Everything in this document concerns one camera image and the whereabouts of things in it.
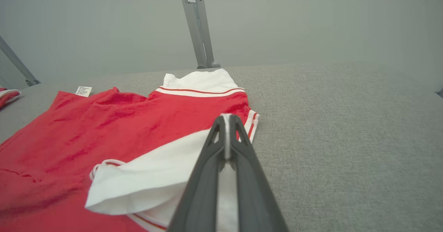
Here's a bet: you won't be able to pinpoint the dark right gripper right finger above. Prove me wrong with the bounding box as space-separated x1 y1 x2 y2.
230 115 289 232

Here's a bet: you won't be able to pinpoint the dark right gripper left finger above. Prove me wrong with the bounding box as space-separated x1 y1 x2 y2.
168 114 226 232

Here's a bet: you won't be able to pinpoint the red lettered basketball jersey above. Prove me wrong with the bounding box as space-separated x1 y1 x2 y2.
0 68 260 232

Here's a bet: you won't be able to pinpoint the red shorts white stripes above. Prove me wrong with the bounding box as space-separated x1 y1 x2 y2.
0 88 22 110

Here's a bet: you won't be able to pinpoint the grey fabric sofa cushion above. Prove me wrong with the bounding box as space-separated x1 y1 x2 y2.
0 63 443 232

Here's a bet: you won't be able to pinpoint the grey metal frame post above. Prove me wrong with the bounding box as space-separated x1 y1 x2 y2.
0 35 41 87
178 0 221 69

